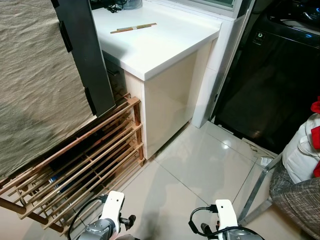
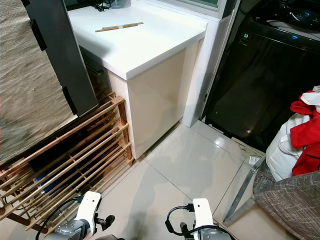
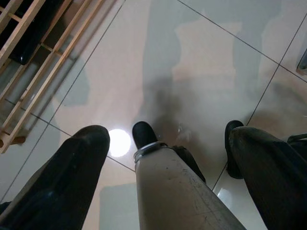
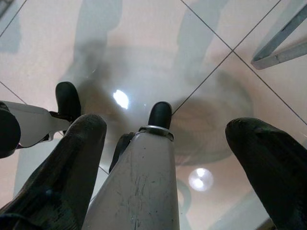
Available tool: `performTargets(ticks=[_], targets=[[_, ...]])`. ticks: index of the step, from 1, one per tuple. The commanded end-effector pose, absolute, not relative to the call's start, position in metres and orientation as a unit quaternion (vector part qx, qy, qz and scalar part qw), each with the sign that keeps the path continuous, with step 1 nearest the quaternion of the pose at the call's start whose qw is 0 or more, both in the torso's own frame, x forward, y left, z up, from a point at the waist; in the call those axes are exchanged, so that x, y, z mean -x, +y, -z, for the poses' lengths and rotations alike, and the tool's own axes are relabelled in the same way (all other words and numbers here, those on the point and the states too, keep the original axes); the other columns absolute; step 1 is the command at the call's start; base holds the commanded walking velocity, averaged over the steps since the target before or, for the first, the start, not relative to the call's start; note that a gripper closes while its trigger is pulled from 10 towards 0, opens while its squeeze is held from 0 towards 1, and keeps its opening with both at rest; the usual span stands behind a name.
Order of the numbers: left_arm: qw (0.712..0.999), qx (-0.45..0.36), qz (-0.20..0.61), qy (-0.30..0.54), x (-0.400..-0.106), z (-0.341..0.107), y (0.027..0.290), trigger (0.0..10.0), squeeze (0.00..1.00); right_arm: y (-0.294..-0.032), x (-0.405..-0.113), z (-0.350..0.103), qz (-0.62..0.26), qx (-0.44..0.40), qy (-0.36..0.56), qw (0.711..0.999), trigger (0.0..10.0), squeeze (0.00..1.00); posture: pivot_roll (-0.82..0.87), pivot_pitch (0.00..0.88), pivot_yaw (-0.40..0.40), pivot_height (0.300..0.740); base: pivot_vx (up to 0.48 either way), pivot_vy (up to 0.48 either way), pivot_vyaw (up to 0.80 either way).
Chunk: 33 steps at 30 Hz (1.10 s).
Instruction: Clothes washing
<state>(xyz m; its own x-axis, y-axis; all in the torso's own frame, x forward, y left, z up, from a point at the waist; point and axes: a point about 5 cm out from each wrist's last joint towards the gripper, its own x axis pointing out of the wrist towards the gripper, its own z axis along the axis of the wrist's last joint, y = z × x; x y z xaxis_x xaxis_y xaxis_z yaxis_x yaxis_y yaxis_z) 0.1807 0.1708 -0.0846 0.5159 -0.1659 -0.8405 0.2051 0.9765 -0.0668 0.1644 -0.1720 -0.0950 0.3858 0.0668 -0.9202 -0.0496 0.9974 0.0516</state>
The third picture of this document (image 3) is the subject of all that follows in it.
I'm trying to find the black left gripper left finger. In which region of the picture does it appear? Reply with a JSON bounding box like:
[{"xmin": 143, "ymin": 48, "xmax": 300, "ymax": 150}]
[{"xmin": 0, "ymin": 124, "xmax": 111, "ymax": 230}]

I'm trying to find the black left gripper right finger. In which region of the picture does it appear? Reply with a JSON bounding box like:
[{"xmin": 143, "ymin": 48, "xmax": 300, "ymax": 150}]
[{"xmin": 227, "ymin": 126, "xmax": 307, "ymax": 230}]

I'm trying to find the silver robot lower leg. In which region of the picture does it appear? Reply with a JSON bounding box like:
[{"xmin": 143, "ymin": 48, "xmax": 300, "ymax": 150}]
[{"xmin": 133, "ymin": 141, "xmax": 248, "ymax": 230}]

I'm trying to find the grey metal furniture leg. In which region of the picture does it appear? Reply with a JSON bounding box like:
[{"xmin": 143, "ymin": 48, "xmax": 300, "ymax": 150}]
[{"xmin": 295, "ymin": 46, "xmax": 307, "ymax": 73}]

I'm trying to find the glossy black case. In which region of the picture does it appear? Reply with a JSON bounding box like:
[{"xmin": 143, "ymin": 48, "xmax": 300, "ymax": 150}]
[{"xmin": 0, "ymin": 0, "xmax": 72, "ymax": 66}]

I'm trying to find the light wooden slatted rack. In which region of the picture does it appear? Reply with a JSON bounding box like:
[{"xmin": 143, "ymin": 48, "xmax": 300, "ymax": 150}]
[{"xmin": 0, "ymin": 0, "xmax": 107, "ymax": 154}]

